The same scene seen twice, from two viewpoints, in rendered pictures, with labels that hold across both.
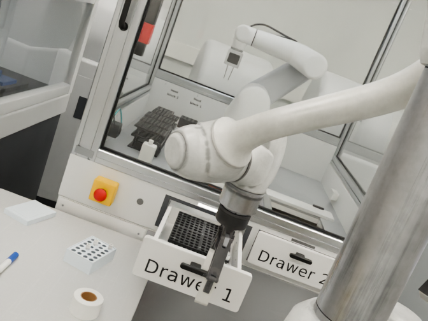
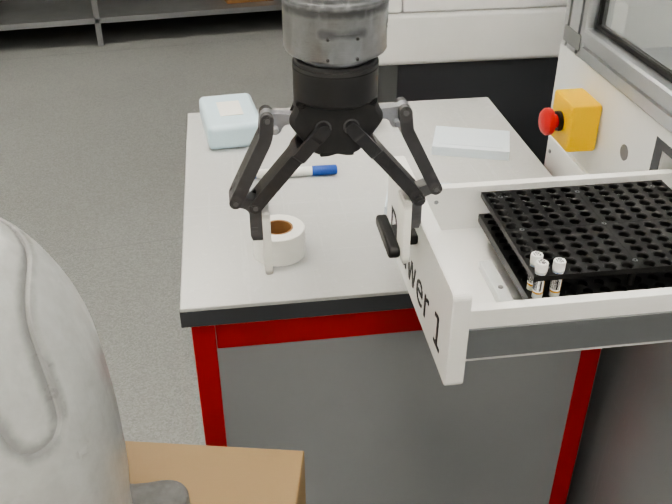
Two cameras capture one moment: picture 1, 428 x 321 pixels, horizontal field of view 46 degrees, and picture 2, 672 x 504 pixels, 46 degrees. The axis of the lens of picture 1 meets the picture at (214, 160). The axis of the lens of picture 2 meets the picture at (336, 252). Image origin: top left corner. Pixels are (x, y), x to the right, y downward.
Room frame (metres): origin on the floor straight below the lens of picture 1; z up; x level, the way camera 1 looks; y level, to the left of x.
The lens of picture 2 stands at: (0.99, -0.75, 1.34)
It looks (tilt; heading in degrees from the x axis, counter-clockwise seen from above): 32 degrees down; 83
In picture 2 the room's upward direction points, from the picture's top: straight up
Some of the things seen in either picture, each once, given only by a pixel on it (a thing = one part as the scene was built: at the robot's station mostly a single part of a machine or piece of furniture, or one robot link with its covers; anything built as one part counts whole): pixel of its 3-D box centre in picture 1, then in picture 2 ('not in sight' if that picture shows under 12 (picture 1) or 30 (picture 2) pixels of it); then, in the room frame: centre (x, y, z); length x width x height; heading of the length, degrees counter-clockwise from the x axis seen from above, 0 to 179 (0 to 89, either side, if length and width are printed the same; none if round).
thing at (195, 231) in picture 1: (199, 243); (598, 248); (1.36, -0.05, 0.87); 0.22 x 0.18 x 0.06; 1
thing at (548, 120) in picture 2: (100, 194); (551, 121); (1.43, 0.28, 0.88); 0.04 x 0.03 x 0.04; 91
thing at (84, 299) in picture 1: (86, 303); (278, 240); (1.02, 0.16, 0.78); 0.07 x 0.07 x 0.04
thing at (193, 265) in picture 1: (195, 267); (398, 234); (1.14, -0.05, 0.91); 0.07 x 0.04 x 0.01; 91
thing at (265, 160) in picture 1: (255, 152); not in sight; (1.06, -0.08, 1.25); 0.13 x 0.11 x 0.16; 137
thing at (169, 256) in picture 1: (192, 273); (422, 258); (1.16, -0.05, 0.87); 0.29 x 0.02 x 0.11; 91
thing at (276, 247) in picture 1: (295, 262); not in sight; (1.49, -0.36, 0.87); 0.29 x 0.02 x 0.11; 91
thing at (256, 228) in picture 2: (209, 284); (246, 214); (0.98, -0.09, 0.96); 0.03 x 0.01 x 0.05; 1
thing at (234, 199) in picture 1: (240, 197); (335, 21); (1.07, -0.09, 1.14); 0.09 x 0.09 x 0.06
